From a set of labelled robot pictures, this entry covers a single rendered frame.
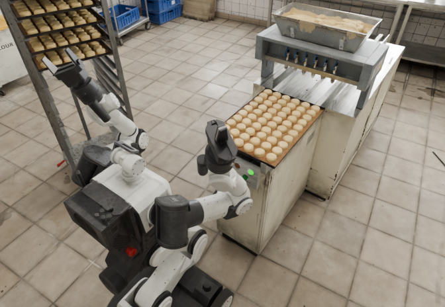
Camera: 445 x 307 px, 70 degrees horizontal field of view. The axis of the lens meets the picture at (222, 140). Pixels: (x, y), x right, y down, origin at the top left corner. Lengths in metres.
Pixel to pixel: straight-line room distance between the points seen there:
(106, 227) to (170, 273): 0.77
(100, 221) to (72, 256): 1.38
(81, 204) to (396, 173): 2.55
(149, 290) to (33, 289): 0.88
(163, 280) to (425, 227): 1.89
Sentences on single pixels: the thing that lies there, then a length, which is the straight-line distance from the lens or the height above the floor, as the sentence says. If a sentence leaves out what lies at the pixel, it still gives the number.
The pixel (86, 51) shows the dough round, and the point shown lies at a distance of 2.10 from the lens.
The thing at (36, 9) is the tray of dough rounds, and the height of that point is 1.42.
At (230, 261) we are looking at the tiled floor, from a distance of 2.22.
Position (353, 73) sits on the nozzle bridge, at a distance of 2.01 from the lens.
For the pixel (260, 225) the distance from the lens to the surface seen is 1.90.
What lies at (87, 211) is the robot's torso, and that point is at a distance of 1.12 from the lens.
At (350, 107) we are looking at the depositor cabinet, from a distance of 2.12.
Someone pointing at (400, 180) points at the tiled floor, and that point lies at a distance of 3.03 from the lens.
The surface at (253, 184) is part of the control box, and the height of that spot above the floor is 0.73.
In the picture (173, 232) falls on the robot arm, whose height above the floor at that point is 1.07.
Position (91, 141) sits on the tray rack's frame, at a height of 0.15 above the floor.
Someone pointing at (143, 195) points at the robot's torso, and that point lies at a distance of 1.11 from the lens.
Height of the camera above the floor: 1.93
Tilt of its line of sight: 40 degrees down
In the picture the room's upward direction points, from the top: straight up
